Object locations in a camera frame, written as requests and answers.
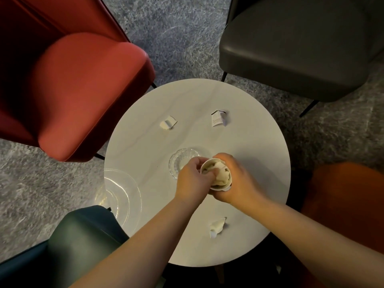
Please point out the person's right forearm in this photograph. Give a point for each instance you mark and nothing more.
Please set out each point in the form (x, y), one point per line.
(318, 236)

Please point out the grey upholstered chair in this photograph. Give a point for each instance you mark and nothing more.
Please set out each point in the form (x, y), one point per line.
(297, 47)

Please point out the person's left forearm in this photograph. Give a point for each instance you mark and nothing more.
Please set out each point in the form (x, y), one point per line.
(141, 242)

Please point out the small torn white paper scrap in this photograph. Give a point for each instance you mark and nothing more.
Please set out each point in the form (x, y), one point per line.
(168, 122)

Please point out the red upholstered chair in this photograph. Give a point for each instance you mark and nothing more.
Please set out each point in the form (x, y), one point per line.
(75, 86)

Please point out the person's left thumb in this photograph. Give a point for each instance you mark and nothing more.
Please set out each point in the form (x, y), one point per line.
(210, 178)

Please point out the clear glass plate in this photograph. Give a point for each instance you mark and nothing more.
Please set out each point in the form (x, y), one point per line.
(123, 191)

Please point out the person's right thumb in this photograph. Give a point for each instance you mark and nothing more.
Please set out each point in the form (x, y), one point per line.
(218, 194)

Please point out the clear glass ashtray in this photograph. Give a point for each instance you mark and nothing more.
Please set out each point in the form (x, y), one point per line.
(180, 160)

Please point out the crumpled white paper scrap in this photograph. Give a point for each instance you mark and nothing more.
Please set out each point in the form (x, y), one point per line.
(217, 227)

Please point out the teal upholstered chair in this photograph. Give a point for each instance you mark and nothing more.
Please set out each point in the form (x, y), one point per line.
(78, 239)

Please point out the orange upholstered chair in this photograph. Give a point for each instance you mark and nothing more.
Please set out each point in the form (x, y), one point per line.
(345, 194)

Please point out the white paper cup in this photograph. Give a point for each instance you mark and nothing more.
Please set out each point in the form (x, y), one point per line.
(205, 167)

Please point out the white paper napkin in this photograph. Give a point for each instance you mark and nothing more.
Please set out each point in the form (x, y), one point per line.
(221, 176)

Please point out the person's right hand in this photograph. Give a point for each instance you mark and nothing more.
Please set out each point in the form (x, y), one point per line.
(243, 185)

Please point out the person's left hand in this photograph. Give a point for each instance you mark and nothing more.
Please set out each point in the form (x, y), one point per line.
(189, 182)

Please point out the torn white packet black edge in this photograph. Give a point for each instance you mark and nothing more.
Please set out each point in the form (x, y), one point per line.
(218, 119)

